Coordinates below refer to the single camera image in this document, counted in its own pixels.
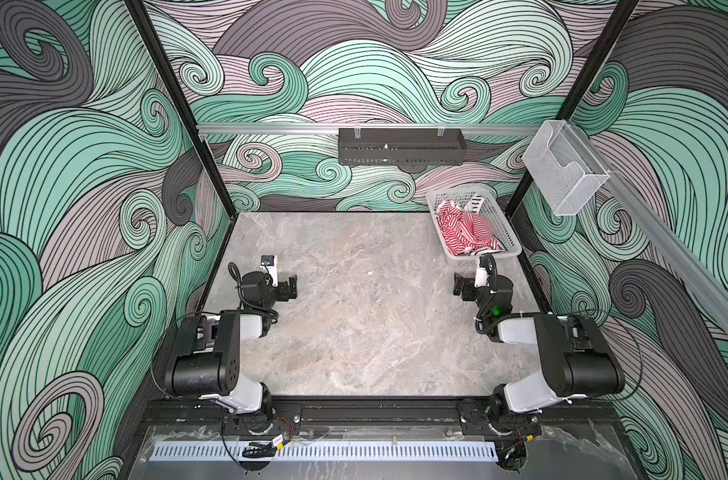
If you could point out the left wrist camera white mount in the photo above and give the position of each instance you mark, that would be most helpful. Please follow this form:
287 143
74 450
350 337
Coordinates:
269 265

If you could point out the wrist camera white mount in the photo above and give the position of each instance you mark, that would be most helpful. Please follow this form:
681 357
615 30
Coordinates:
269 265
486 272

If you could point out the black wall mounted tray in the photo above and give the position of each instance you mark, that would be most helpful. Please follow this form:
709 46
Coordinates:
407 147

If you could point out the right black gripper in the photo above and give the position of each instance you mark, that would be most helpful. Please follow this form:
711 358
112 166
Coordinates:
465 287

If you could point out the aluminium wall rail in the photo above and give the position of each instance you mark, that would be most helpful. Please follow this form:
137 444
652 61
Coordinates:
313 128

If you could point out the red white striped tank top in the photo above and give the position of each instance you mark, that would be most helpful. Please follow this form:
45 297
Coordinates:
463 232

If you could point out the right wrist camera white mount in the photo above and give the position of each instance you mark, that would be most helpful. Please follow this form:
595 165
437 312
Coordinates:
486 272

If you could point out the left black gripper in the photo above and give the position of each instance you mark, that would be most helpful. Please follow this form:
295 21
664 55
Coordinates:
285 288

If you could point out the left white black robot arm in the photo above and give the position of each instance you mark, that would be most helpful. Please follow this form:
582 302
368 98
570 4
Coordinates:
205 358

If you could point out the white plastic laundry basket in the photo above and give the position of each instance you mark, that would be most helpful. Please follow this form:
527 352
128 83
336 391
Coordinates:
480 202

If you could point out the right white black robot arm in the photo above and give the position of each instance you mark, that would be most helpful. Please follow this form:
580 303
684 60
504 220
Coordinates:
575 360

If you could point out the clear plastic wall bin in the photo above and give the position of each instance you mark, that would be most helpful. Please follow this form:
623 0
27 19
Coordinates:
565 166

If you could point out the white slotted cable duct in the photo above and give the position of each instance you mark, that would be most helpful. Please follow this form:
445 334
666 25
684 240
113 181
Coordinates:
462 451

